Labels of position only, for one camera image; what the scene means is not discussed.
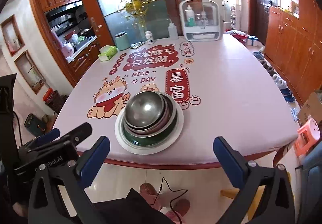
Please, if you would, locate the orange plastic stool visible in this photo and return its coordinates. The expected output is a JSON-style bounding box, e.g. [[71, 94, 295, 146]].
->
[[294, 118, 321, 157]]

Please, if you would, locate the white round plate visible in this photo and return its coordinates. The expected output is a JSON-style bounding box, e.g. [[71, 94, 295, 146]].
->
[[115, 91, 184, 155]]

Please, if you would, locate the green round plate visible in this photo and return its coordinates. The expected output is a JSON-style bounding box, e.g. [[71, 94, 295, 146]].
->
[[122, 93, 178, 147]]

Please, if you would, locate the red basket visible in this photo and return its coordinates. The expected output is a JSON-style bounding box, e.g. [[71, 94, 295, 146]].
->
[[43, 88, 65, 114]]

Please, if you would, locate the green tissue box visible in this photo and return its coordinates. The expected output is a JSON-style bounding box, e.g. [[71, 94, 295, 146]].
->
[[98, 45, 117, 62]]

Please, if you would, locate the white pill bottle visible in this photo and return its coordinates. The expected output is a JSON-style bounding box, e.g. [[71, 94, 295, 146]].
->
[[145, 30, 154, 44]]

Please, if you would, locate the printed pink tablecloth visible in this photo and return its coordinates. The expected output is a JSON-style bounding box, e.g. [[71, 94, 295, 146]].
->
[[55, 34, 297, 169]]

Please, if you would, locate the teal canister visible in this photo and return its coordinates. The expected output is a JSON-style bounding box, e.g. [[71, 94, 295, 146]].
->
[[115, 31, 130, 51]]

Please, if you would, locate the small steel bowl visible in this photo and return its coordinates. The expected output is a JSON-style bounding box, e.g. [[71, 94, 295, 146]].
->
[[124, 90, 165, 127]]

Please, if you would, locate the gold door ornament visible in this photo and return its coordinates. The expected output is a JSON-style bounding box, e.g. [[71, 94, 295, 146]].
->
[[117, 0, 164, 28]]

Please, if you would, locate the clear squeeze bottle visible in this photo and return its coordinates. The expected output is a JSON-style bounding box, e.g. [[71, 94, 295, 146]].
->
[[167, 18, 179, 40]]

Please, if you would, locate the pink steel bowl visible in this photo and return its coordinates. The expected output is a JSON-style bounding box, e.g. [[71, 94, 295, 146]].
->
[[123, 91, 170, 134]]

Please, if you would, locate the pill blister pack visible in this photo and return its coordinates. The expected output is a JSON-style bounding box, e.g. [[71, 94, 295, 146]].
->
[[130, 42, 145, 49]]

